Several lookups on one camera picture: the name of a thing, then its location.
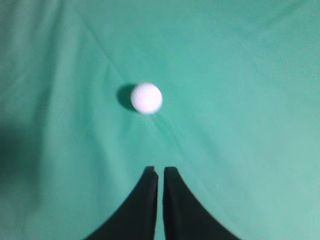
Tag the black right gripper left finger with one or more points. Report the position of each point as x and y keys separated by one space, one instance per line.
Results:
x=136 y=218

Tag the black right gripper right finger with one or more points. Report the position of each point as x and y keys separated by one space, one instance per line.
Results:
x=184 y=216

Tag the white dimpled golf ball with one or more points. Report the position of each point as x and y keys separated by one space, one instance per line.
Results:
x=146 y=98

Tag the green cloth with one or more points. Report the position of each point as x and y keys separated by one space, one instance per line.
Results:
x=240 y=117

